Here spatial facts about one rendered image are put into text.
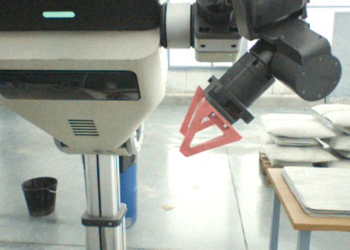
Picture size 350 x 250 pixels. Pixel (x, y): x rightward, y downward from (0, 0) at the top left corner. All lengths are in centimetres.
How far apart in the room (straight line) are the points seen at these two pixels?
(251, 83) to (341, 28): 831
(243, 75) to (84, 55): 33
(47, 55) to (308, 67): 47
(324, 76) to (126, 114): 46
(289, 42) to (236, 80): 9
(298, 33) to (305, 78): 5
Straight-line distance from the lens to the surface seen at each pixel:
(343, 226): 152
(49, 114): 83
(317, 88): 43
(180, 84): 838
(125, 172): 269
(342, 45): 878
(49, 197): 317
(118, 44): 69
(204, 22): 65
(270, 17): 46
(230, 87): 47
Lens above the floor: 141
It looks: 13 degrees down
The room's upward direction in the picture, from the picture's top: straight up
